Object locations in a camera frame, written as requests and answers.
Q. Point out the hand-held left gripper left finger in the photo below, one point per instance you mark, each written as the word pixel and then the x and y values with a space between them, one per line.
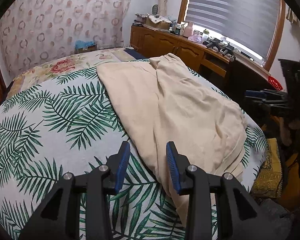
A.
pixel 123 160

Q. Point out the pink bottle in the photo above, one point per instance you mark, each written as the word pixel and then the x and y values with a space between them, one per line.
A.
pixel 188 31

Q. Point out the yellow patterned cushion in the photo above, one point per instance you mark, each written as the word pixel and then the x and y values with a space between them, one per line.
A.
pixel 270 180

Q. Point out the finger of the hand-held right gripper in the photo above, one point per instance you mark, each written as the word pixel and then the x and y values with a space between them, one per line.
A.
pixel 256 93
pixel 267 101

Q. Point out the small dark oval mirror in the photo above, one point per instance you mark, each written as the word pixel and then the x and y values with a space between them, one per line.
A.
pixel 155 9

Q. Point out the wooden sideboard cabinet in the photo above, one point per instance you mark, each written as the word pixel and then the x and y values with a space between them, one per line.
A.
pixel 170 42

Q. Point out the red plastic basket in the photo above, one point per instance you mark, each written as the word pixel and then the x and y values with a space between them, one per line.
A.
pixel 275 82

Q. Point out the beige printed t-shirt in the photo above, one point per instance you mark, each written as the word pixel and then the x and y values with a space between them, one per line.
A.
pixel 177 100

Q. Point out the floral bed sheet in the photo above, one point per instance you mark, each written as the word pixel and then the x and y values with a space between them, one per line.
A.
pixel 60 66

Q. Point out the wooden window frame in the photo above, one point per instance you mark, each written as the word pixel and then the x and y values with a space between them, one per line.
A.
pixel 184 2

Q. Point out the cardboard box with blue contents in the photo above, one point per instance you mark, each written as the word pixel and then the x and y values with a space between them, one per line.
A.
pixel 86 46

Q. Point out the navy blue bed sheet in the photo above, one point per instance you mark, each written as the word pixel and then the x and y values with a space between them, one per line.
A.
pixel 133 54

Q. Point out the striped window blind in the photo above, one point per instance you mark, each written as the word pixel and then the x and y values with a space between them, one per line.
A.
pixel 227 10

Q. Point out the open cardboard box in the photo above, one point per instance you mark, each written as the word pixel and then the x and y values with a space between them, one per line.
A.
pixel 157 23

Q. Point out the person's right hand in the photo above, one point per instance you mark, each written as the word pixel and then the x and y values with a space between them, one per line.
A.
pixel 288 132

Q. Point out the palm leaf print blanket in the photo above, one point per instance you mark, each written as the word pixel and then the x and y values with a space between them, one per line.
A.
pixel 52 130

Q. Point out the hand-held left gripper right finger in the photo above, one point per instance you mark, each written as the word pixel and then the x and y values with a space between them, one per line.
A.
pixel 172 162

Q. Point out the pale purple bowl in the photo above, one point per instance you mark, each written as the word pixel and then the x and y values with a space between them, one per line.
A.
pixel 195 39

